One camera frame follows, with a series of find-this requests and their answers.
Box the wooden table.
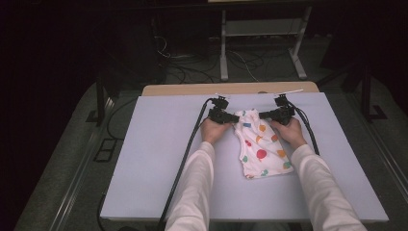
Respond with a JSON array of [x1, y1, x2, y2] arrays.
[[141, 81, 320, 97]]

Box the person's right hand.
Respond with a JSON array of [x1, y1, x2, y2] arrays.
[[268, 116, 308, 151]]

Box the tangle of black cables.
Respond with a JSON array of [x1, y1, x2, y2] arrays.
[[153, 32, 293, 85]]

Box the person's left hand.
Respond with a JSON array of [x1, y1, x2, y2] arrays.
[[200, 117, 233, 145]]

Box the thick black cable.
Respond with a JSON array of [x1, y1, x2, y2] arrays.
[[96, 192, 109, 231]]

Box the left hand-held gripper black cable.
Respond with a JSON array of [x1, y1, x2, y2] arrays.
[[157, 97, 215, 230]]

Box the right hand-held gripper black cable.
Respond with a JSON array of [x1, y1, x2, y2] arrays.
[[286, 99, 321, 157]]

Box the white metal desk frame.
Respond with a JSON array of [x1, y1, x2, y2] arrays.
[[219, 5, 314, 82]]

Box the white table board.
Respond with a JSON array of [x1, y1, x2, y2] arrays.
[[99, 91, 390, 224]]

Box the white fruit-print pants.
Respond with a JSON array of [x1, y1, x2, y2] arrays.
[[233, 108, 294, 180]]

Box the hand-held gripper black cable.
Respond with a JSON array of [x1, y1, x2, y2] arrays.
[[286, 99, 321, 157], [157, 97, 215, 230]]

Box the black metal stand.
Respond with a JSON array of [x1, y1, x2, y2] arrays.
[[86, 76, 116, 127], [360, 64, 388, 123]]

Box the thin black cable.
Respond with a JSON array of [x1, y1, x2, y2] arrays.
[[106, 97, 139, 141]]

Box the metal floor rail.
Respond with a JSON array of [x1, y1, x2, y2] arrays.
[[47, 95, 116, 231], [349, 92, 408, 200]]

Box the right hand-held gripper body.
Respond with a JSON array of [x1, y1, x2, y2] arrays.
[[272, 89, 304, 126]]

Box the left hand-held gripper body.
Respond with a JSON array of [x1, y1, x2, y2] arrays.
[[207, 93, 232, 125]]

